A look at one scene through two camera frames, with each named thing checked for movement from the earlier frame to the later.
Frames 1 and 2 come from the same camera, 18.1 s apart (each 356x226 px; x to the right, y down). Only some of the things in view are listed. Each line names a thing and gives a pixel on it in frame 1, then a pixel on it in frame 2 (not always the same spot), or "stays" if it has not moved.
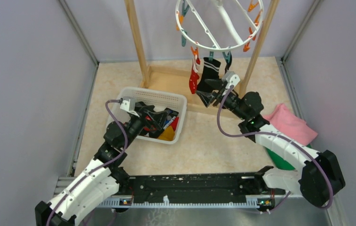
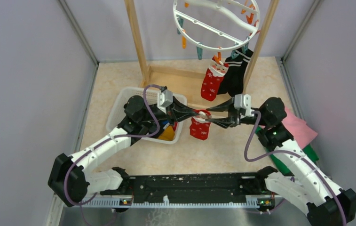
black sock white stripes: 228,64 -> 235,88
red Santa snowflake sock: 194,75 -> 213,79
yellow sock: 168,134 stays
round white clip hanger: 218,25 stays
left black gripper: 157,118 -> 183,112
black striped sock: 210,71 -> 234,65
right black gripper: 207,98 -> 234,115
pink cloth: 283,117 stays
